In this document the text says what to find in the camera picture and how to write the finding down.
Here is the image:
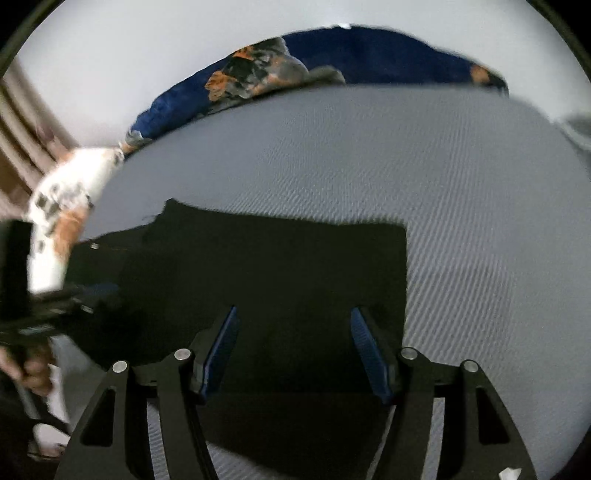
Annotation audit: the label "grey mesh mattress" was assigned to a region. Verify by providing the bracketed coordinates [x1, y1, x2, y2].
[79, 86, 590, 479]

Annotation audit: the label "beige curtain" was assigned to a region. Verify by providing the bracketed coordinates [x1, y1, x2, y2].
[1, 60, 78, 219]

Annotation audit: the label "black pants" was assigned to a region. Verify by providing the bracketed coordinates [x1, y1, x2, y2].
[66, 200, 407, 479]

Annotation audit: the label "person left hand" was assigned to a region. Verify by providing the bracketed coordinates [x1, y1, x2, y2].
[0, 343, 56, 397]

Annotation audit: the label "white floral pillow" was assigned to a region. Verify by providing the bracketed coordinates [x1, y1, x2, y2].
[26, 148, 125, 294]

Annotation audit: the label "navy floral blanket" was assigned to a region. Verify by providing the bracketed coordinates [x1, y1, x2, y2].
[119, 26, 509, 155]

